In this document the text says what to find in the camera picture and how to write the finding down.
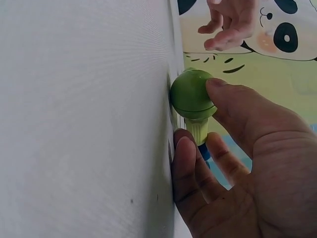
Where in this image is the person's right hand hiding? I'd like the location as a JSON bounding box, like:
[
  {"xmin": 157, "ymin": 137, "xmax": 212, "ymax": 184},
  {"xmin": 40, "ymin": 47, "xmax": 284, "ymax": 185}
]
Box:
[{"xmin": 171, "ymin": 77, "xmax": 317, "ymax": 238}]

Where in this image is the person's left hand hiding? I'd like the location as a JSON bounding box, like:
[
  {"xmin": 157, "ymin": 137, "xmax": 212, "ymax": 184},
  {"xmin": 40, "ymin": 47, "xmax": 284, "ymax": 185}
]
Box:
[{"xmin": 197, "ymin": 0, "xmax": 260, "ymax": 52}]

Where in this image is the green ball-headed toy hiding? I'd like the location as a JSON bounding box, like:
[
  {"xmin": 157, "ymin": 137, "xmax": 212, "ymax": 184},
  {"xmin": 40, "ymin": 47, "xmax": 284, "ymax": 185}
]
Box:
[{"xmin": 169, "ymin": 67, "xmax": 218, "ymax": 170}]

